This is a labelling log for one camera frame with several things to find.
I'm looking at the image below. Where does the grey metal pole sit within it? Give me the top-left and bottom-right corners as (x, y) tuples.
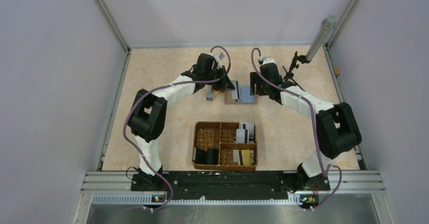
(304, 15), (337, 63)

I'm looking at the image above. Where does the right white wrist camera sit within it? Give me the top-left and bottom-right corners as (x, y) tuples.
(258, 57), (275, 66)

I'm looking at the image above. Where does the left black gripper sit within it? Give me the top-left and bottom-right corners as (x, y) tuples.
(204, 65), (235, 91)

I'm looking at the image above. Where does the brown leather card holder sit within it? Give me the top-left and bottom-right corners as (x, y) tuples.
(224, 85), (258, 105)

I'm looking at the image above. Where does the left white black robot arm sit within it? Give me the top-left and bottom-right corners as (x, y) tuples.
(123, 52), (235, 190)

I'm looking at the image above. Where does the silver striped card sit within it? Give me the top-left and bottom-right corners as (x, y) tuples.
(231, 80), (241, 102)

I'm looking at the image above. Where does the small brown wall object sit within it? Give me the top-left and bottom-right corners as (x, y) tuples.
(333, 66), (341, 76)

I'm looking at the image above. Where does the black box in basket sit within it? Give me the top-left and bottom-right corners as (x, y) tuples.
(192, 147), (220, 165)

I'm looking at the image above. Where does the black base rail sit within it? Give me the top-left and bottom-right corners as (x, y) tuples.
(131, 171), (331, 201)

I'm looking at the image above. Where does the grey card in basket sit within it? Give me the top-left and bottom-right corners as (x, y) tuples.
(235, 128), (249, 144)

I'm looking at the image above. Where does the grey toy brick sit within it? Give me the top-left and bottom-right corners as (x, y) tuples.
(206, 89), (215, 101)

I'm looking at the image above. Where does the black mini tripod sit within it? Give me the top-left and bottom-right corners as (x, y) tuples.
(282, 52), (310, 90)

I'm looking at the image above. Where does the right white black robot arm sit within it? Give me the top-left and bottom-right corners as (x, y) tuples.
(250, 61), (362, 192)

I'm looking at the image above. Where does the brown woven divided basket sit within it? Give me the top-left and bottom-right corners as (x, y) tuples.
(191, 121), (258, 172)

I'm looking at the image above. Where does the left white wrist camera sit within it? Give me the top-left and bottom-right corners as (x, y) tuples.
(212, 52), (225, 69)

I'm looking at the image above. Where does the grey striped card beside gold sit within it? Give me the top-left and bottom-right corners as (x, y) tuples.
(232, 150), (239, 164)

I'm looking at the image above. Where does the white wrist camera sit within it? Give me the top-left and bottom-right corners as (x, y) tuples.
(258, 57), (275, 66)
(212, 52), (225, 69)

